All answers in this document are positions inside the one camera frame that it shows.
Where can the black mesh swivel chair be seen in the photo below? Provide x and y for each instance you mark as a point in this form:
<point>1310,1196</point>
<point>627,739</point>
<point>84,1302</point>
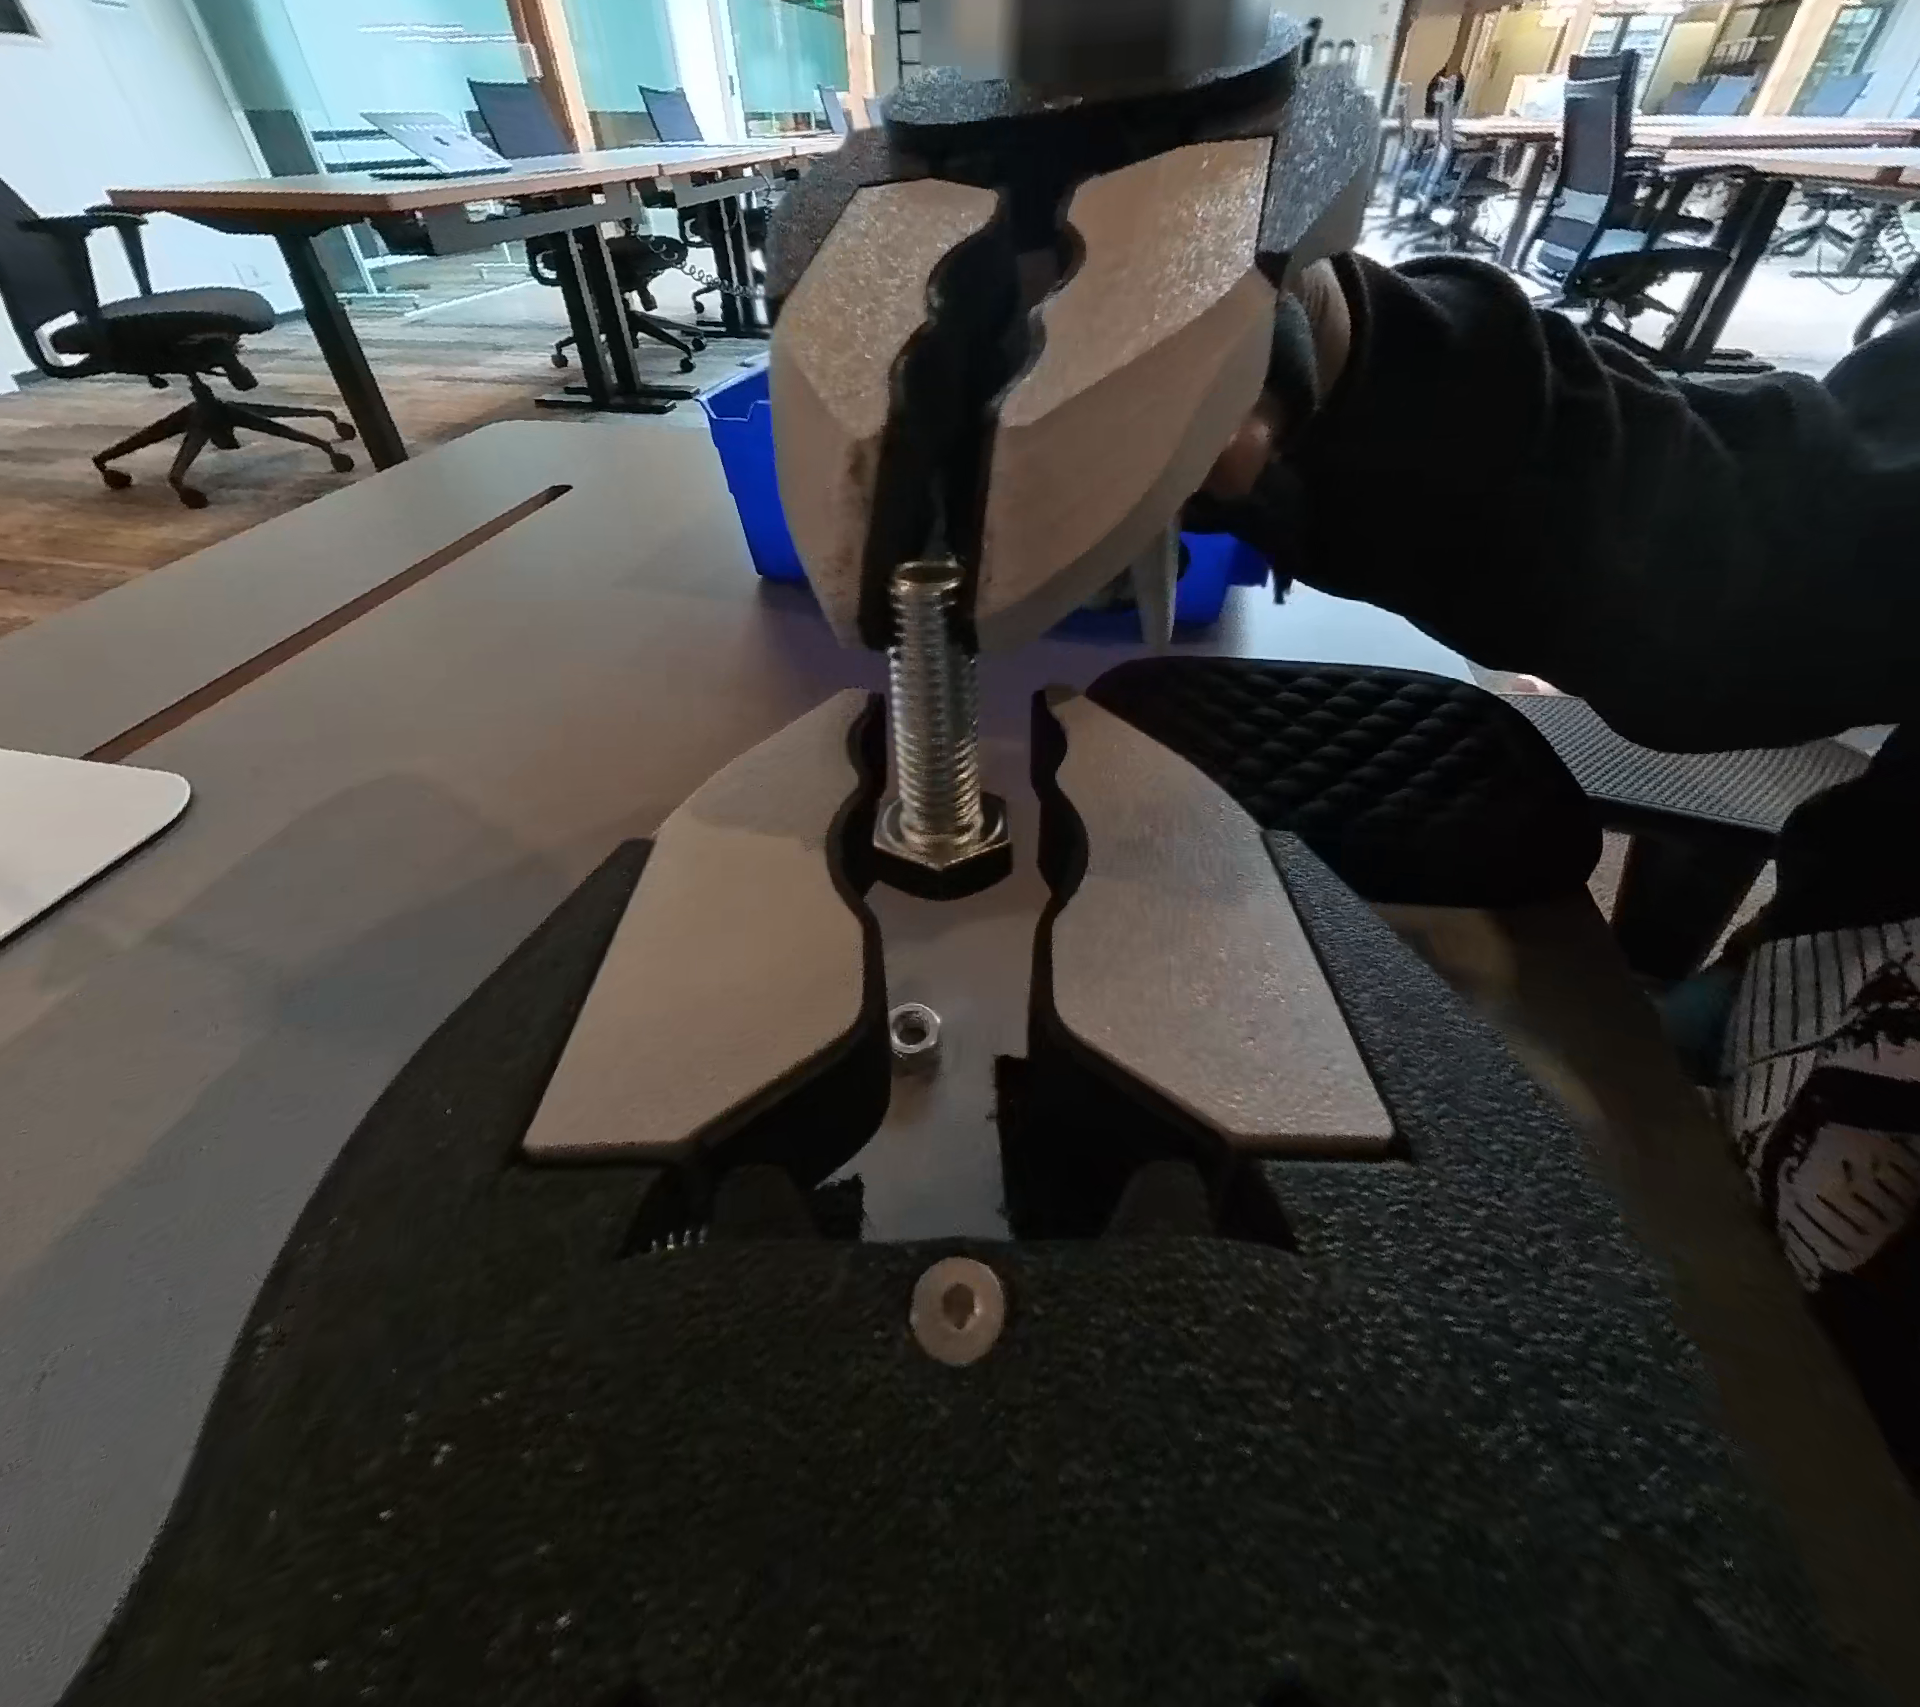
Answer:
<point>1598,132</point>

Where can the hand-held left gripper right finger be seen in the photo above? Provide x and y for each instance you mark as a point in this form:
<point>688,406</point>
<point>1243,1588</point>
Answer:
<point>1216,971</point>

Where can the person's right hand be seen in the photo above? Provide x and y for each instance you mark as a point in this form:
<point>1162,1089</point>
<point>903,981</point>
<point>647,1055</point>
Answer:
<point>1246,462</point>

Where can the person's black mesh chair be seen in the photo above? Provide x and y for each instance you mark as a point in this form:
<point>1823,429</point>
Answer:
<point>1681,768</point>

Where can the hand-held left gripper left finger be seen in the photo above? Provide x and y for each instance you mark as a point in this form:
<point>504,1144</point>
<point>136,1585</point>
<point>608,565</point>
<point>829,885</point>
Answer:
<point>707,971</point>

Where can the grey open laptop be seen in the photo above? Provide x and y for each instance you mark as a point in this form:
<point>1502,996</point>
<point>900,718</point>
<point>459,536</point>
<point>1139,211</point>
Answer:
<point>434,147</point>

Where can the row of distant office chairs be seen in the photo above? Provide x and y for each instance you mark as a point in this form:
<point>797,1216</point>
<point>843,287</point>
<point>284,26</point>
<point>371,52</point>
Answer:
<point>1463,176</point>

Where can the long wooden office desk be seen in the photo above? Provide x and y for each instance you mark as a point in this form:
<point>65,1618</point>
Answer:
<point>300,196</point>

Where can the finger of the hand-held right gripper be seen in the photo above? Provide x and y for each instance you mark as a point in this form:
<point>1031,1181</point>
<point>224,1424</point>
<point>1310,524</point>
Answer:
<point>854,296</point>
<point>1170,296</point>

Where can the person's right forearm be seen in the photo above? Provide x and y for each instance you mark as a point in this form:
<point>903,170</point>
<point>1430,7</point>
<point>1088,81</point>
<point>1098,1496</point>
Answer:
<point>1575,506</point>

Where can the black padded chair armrest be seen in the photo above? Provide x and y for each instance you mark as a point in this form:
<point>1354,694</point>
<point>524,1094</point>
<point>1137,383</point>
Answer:
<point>1351,778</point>

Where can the blue plastic bin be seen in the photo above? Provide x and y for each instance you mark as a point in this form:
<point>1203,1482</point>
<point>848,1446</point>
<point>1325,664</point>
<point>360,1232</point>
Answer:
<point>749,477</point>

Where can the person's printed black shirt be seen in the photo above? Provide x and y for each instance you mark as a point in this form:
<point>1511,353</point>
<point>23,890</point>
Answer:
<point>1830,1106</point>

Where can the steel hex nut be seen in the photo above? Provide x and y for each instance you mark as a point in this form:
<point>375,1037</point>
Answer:
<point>895,1036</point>

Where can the black swivel office chair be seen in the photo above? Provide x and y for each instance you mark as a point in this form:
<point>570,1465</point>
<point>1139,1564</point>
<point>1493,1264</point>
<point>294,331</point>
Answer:
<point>670,110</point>
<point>518,114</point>
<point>149,318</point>

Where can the steel hex bolt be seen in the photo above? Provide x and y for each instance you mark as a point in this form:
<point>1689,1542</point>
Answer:
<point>930,718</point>

